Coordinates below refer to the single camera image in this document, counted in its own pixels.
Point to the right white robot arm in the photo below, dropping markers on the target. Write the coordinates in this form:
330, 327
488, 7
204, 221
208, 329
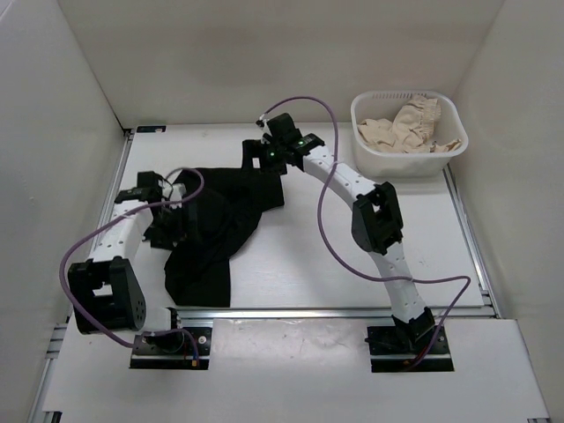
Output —
376, 224

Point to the white plastic basket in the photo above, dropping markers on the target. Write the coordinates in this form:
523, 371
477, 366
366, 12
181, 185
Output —
386, 104

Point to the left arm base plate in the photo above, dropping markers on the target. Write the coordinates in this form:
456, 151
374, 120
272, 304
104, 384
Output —
174, 351

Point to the beige trousers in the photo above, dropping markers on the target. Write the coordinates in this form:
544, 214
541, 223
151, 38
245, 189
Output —
410, 132

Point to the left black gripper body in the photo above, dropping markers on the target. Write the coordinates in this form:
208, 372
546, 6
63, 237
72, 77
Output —
167, 226

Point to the black trousers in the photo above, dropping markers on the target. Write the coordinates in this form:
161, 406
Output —
222, 217

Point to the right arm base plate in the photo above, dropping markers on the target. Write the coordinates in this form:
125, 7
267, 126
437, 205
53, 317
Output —
389, 353

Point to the blue label sticker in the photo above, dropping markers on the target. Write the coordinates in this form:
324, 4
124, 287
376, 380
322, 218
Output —
151, 129

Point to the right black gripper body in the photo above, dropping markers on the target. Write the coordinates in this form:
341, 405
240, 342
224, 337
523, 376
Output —
272, 152

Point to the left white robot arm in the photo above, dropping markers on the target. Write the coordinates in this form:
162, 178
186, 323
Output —
97, 273

